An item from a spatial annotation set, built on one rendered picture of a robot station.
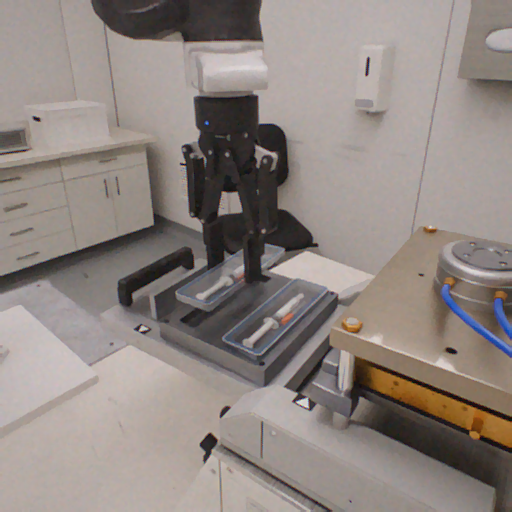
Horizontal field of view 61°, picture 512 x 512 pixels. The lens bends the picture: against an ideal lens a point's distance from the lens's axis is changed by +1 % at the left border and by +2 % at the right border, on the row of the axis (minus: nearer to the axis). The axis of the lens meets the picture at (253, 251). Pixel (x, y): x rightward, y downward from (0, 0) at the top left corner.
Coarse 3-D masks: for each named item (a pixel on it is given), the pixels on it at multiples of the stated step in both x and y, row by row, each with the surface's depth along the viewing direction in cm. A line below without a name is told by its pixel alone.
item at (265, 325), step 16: (288, 288) 63; (304, 288) 63; (320, 288) 63; (272, 304) 59; (288, 304) 59; (304, 304) 59; (256, 320) 55; (272, 320) 55; (288, 320) 55; (240, 336) 52; (256, 336) 52; (272, 336) 52; (256, 352) 50
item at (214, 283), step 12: (240, 252) 65; (276, 252) 64; (228, 264) 61; (240, 264) 61; (264, 264) 61; (204, 276) 58; (216, 276) 58; (228, 276) 58; (240, 276) 58; (192, 288) 55; (204, 288) 55; (216, 288) 55; (228, 288) 55; (204, 300) 53
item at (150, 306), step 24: (168, 288) 62; (120, 312) 63; (144, 312) 63; (168, 312) 63; (336, 312) 63; (120, 336) 62; (144, 336) 58; (312, 336) 58; (168, 360) 57; (192, 360) 54; (312, 360) 56; (216, 384) 53; (240, 384) 50; (288, 384) 51
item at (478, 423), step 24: (360, 360) 40; (360, 384) 41; (384, 384) 39; (408, 384) 38; (408, 408) 39; (432, 408) 37; (456, 408) 36; (480, 408) 35; (456, 432) 37; (480, 432) 34; (504, 432) 35; (504, 456) 35
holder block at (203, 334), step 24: (240, 288) 67; (264, 288) 64; (192, 312) 59; (216, 312) 61; (240, 312) 59; (312, 312) 59; (168, 336) 57; (192, 336) 54; (216, 336) 54; (288, 336) 54; (216, 360) 53; (240, 360) 50; (264, 360) 50; (288, 360) 53; (264, 384) 49
